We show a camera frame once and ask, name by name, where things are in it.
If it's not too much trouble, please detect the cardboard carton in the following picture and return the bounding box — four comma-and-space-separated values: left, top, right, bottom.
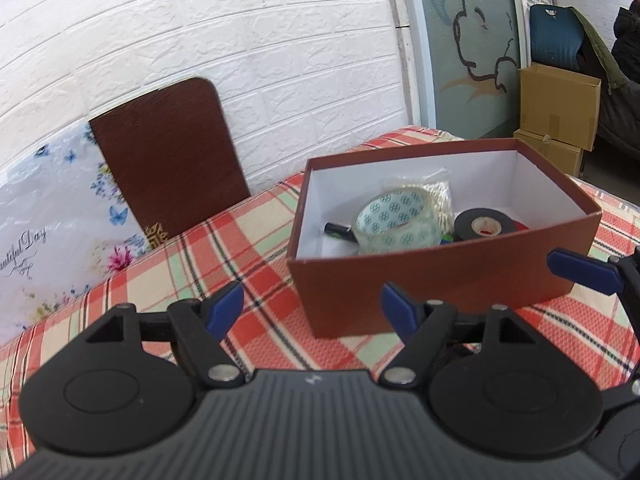
513, 129, 584, 177
520, 63, 602, 151

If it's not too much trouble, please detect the brown cardboard storage box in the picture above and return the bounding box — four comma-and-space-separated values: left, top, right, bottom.
288, 139, 601, 338

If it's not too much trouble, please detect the black tape roll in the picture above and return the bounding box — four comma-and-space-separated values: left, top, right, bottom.
454, 208, 518, 242

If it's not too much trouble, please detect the lower cardboard carton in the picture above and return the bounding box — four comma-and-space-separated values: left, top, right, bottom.
513, 129, 584, 177

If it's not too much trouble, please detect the upper cardboard carton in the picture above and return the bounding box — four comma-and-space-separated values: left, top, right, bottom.
520, 63, 602, 151

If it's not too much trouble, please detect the black blue marker pen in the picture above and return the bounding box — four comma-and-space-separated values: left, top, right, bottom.
323, 222, 358, 244

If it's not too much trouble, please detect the patterned clear tape roll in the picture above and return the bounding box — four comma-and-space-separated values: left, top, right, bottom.
352, 186, 442, 255

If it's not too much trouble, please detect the white door frame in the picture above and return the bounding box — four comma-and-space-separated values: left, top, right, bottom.
390, 0, 437, 128

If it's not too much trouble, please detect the dark jacket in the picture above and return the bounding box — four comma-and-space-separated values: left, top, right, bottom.
568, 6, 639, 158

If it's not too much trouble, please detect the floral plastic bedding bag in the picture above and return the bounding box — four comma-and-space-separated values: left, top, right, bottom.
0, 122, 150, 341

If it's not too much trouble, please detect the bag of cotton swabs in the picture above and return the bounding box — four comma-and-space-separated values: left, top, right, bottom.
383, 168, 454, 235

